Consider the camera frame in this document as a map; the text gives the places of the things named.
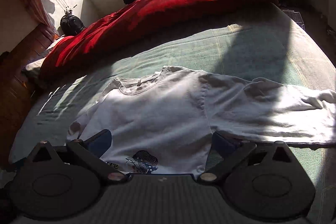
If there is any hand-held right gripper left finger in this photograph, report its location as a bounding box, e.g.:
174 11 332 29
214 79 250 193
32 130 128 184

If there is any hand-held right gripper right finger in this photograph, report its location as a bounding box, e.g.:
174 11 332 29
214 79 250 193
198 131 293 184

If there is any white printed t-shirt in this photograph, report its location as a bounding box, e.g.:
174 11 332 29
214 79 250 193
66 65 336 175

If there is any green plaid blanket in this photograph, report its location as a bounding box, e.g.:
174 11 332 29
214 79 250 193
9 3 336 224

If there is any grey pillow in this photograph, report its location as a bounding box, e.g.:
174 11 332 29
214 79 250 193
24 36 67 75

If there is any wooden headboard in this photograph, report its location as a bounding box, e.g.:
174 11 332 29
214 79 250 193
0 25 59 167

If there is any black backpack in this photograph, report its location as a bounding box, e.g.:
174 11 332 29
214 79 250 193
60 5 85 36

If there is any red quilt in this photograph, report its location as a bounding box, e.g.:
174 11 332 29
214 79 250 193
39 0 280 81

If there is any white wire cage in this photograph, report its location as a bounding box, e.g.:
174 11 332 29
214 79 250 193
282 9 305 29

